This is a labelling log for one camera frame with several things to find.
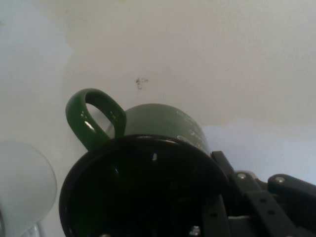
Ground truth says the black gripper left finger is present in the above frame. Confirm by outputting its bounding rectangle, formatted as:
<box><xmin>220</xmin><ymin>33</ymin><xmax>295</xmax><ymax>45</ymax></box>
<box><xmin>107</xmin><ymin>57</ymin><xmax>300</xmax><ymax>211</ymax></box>
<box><xmin>201</xmin><ymin>195</ymin><xmax>232</xmax><ymax>237</ymax></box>

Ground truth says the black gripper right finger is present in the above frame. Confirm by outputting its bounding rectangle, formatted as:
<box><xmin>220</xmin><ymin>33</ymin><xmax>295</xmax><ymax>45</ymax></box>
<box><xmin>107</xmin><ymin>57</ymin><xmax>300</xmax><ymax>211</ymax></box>
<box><xmin>211</xmin><ymin>150</ymin><xmax>316</xmax><ymax>237</ymax></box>

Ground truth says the green mug with white print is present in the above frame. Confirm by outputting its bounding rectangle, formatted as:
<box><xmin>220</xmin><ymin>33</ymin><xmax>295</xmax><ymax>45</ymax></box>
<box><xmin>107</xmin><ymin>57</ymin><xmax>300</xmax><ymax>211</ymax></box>
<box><xmin>58</xmin><ymin>87</ymin><xmax>237</xmax><ymax>237</ymax></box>

